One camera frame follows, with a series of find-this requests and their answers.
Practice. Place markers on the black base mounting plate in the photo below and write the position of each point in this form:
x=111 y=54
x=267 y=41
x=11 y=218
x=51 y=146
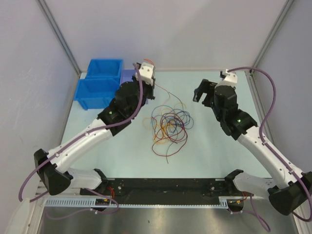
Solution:
x=169 y=191

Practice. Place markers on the front blue plastic bin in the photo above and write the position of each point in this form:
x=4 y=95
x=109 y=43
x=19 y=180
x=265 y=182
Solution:
x=95 y=93

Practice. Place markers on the lavender plastic tray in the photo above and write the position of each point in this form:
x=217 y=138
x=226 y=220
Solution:
x=126 y=76

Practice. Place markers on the grey slotted cable duct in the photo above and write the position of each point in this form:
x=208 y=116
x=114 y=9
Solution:
x=93 y=202

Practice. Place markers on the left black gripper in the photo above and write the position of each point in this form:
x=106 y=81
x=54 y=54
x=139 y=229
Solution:
x=150 y=87

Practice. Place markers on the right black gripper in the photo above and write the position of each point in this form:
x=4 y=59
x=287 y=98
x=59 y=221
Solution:
x=204 y=87

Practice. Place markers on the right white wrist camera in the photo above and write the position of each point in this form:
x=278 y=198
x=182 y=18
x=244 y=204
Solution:
x=228 y=78

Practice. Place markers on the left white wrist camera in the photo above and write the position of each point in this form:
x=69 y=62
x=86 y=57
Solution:
x=146 y=71

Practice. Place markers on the blue plastic bin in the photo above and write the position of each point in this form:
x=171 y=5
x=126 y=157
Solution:
x=104 y=68
x=95 y=93

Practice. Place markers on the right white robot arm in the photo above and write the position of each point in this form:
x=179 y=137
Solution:
x=289 y=187

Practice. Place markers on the rear blue plastic bin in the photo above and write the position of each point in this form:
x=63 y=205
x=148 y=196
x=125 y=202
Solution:
x=104 y=68

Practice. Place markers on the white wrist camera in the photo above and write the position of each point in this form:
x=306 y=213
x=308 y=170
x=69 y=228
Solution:
x=146 y=71
x=228 y=78

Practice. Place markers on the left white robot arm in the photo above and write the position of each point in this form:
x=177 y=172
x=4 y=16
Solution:
x=55 y=169

